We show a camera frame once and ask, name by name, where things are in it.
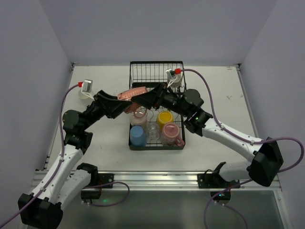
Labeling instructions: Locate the salmon floral mug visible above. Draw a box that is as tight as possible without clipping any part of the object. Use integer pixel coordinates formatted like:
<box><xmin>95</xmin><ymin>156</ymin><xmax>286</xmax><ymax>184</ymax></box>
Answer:
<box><xmin>117</xmin><ymin>86</ymin><xmax>148</xmax><ymax>114</ymax></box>

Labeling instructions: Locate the pink floral mug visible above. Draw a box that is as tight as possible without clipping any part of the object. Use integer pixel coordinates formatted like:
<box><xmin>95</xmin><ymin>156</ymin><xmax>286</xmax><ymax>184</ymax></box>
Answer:
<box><xmin>162</xmin><ymin>123</ymin><xmax>185</xmax><ymax>146</ymax></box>

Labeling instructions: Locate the blue tumbler cup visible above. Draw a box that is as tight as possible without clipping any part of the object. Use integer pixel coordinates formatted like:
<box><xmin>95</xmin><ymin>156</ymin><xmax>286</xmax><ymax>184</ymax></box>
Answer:
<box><xmin>130</xmin><ymin>125</ymin><xmax>147</xmax><ymax>146</ymax></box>

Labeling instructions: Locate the white ceramic mug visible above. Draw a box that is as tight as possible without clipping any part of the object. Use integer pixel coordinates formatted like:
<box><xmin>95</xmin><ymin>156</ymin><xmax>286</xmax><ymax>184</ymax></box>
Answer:
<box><xmin>78</xmin><ymin>90</ymin><xmax>92</xmax><ymax>100</ymax></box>

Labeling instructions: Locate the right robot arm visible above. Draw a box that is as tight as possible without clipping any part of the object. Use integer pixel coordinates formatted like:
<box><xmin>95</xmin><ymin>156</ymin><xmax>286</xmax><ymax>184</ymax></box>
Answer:
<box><xmin>131</xmin><ymin>83</ymin><xmax>284</xmax><ymax>187</ymax></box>

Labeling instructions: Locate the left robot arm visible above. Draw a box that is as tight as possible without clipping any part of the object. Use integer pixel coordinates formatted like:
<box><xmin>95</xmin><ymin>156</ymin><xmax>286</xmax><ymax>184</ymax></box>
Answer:
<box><xmin>18</xmin><ymin>91</ymin><xmax>132</xmax><ymax>229</ymax></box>

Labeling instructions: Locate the yellow mug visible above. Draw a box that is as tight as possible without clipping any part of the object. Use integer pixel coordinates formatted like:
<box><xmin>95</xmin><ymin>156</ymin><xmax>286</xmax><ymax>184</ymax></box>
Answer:
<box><xmin>157</xmin><ymin>110</ymin><xmax>173</xmax><ymax>130</ymax></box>

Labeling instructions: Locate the beige speckled cup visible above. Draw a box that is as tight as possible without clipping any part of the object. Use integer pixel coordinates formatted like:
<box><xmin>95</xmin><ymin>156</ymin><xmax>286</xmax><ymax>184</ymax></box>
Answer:
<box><xmin>167</xmin><ymin>74</ymin><xmax>182</xmax><ymax>87</ymax></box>

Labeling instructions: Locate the iridescent pink mug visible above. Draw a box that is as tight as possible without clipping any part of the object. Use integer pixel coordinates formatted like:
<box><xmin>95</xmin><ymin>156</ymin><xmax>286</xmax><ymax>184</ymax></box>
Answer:
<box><xmin>130</xmin><ymin>107</ymin><xmax>147</xmax><ymax>129</ymax></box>

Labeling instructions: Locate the clear glass cup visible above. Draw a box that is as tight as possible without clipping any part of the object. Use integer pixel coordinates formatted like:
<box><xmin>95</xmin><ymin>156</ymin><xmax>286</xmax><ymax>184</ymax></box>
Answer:
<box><xmin>146</xmin><ymin>122</ymin><xmax>160</xmax><ymax>141</ymax></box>

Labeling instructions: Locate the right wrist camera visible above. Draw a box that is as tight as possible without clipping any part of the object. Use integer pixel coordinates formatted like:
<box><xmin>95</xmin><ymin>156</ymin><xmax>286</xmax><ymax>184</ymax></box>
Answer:
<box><xmin>165</xmin><ymin>68</ymin><xmax>182</xmax><ymax>87</ymax></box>

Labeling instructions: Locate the black wire dish rack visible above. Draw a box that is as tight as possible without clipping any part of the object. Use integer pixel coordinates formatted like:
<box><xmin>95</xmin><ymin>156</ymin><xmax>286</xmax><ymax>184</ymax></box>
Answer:
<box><xmin>129</xmin><ymin>61</ymin><xmax>187</xmax><ymax>151</ymax></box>

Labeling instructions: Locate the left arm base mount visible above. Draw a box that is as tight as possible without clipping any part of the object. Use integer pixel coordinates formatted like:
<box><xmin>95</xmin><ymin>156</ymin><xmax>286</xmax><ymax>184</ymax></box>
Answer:
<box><xmin>81</xmin><ymin>173</ymin><xmax>114</xmax><ymax>203</ymax></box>

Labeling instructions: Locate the aluminium mounting rail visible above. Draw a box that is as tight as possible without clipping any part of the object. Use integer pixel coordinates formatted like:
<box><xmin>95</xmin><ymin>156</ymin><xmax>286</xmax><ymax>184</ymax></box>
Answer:
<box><xmin>30</xmin><ymin>169</ymin><xmax>284</xmax><ymax>191</ymax></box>

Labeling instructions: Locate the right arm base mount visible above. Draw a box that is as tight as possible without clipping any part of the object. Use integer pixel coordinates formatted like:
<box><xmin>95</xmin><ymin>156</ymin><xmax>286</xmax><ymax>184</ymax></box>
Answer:
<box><xmin>197</xmin><ymin>169</ymin><xmax>240</xmax><ymax>204</ymax></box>

